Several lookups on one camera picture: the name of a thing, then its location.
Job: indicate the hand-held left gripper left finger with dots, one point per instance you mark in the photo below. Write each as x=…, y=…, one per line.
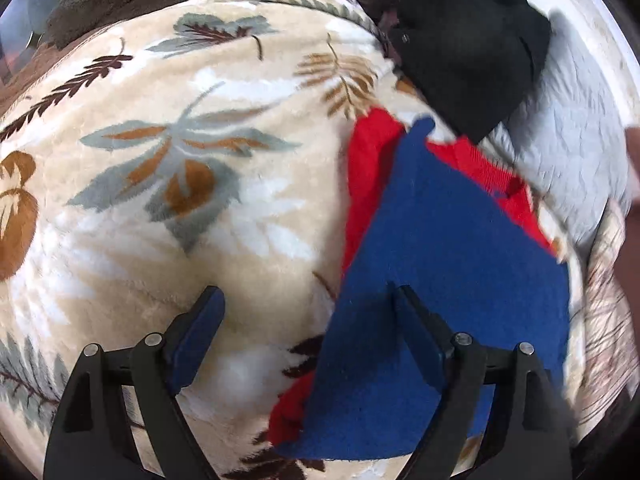
x=197, y=342

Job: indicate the red and blue sweater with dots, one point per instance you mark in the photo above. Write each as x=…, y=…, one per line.
x=450, y=240

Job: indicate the grey quilted pillow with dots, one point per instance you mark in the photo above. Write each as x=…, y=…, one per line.
x=565, y=145

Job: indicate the striped floral quilt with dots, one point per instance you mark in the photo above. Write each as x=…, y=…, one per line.
x=607, y=300

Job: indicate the framed mirror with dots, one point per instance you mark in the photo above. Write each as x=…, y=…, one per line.
x=27, y=25

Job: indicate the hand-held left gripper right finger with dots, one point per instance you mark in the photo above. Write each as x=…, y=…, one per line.
x=422, y=342

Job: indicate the black garment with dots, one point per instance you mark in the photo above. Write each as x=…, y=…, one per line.
x=465, y=45

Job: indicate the leaf print fleece blanket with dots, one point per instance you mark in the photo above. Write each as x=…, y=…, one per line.
x=175, y=200

